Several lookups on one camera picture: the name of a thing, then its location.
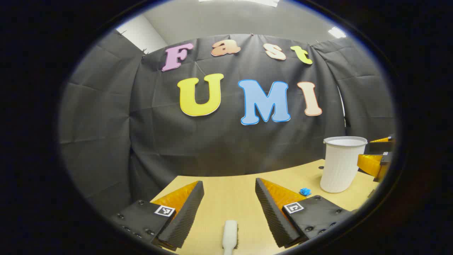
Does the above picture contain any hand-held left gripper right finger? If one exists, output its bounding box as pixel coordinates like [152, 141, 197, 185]
[255, 178, 356, 248]

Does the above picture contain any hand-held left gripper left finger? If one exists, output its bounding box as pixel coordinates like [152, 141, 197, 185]
[108, 181, 205, 250]

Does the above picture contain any white ribbed garbage bin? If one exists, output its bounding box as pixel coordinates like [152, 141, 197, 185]
[320, 136, 368, 193]

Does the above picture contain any small white broom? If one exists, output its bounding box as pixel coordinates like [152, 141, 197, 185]
[222, 220, 238, 255]

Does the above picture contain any wooden desktop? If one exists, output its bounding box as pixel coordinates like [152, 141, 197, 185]
[150, 159, 381, 255]

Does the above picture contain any black backdrop cloth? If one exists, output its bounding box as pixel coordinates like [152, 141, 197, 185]
[58, 30, 396, 217]

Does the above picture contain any ceiling light panel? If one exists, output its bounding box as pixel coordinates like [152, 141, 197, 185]
[198, 0, 280, 7]
[327, 27, 347, 39]

